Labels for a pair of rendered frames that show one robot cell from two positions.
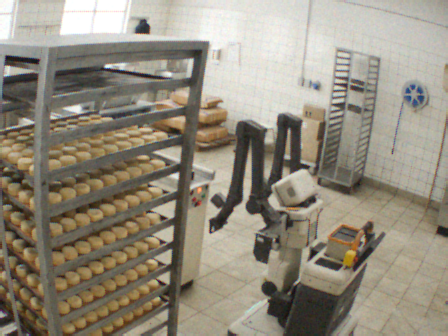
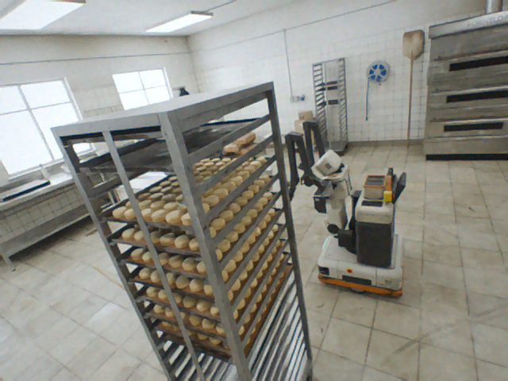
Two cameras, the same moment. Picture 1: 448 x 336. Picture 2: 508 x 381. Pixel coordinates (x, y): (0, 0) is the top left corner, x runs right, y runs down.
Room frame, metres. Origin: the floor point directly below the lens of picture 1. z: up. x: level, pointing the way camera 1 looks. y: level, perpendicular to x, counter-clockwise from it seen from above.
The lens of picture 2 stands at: (0.27, 0.24, 1.86)
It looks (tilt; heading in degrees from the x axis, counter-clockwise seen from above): 23 degrees down; 0
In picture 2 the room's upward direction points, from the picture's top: 11 degrees counter-clockwise
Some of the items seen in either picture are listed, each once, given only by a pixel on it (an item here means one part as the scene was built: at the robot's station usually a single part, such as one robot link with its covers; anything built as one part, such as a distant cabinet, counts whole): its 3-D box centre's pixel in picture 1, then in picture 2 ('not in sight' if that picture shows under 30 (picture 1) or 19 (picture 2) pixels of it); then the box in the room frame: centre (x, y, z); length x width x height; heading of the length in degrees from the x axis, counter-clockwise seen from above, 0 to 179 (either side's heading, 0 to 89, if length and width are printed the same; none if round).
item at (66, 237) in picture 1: (112, 216); (252, 224); (1.21, 0.29, 1.32); 0.64 x 0.03 x 0.03; 151
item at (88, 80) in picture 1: (75, 82); (187, 140); (1.30, 0.47, 1.68); 0.60 x 0.40 x 0.02; 151
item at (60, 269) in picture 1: (112, 244); (255, 243); (1.21, 0.29, 1.23); 0.64 x 0.03 x 0.03; 151
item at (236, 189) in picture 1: (239, 164); (292, 160); (2.35, -0.07, 1.18); 0.11 x 0.06 x 0.43; 149
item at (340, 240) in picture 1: (343, 242); (375, 186); (2.23, -0.68, 0.87); 0.23 x 0.15 x 0.11; 149
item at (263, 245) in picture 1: (275, 237); (325, 195); (2.44, -0.33, 0.77); 0.28 x 0.16 x 0.22; 149
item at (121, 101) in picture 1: (110, 96); not in sight; (3.36, 0.89, 1.25); 0.56 x 0.29 x 0.14; 149
